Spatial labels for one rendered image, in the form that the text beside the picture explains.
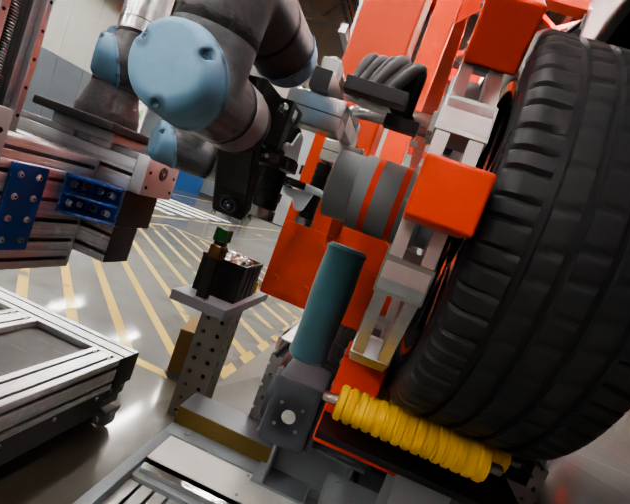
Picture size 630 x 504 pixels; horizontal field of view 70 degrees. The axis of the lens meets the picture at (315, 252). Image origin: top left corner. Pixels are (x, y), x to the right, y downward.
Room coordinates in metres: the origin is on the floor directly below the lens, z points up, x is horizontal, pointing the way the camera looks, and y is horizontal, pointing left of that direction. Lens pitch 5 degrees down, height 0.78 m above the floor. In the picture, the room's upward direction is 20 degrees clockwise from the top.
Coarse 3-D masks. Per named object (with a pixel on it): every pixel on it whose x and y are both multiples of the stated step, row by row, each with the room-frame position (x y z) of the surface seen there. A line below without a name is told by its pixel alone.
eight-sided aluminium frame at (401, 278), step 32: (448, 96) 0.58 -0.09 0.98; (480, 96) 0.66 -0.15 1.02; (448, 128) 0.56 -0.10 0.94; (480, 128) 0.55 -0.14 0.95; (416, 256) 0.58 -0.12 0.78; (384, 288) 0.57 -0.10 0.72; (416, 288) 0.55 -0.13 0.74; (384, 320) 0.92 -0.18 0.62; (352, 352) 0.70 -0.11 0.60; (384, 352) 0.67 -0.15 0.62
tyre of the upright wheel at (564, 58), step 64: (576, 64) 0.55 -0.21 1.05; (512, 128) 0.54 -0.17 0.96; (576, 128) 0.51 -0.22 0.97; (512, 192) 0.49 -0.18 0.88; (576, 192) 0.48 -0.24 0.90; (512, 256) 0.49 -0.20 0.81; (576, 256) 0.47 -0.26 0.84; (448, 320) 0.52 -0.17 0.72; (512, 320) 0.49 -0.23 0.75; (576, 320) 0.48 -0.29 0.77; (448, 384) 0.56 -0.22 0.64; (512, 384) 0.52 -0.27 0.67; (576, 384) 0.50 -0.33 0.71; (512, 448) 0.64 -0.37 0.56; (576, 448) 0.55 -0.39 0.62
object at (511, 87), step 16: (512, 96) 0.68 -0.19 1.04; (496, 128) 0.91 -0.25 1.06; (496, 144) 0.81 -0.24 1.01; (480, 160) 0.94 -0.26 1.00; (496, 160) 0.58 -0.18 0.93; (448, 240) 1.04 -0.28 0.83; (464, 240) 0.74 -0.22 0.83; (448, 256) 0.85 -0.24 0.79; (448, 272) 0.79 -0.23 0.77; (432, 288) 0.88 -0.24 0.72; (432, 304) 0.80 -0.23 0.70; (416, 320) 0.93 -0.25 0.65; (416, 336) 0.88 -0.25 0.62
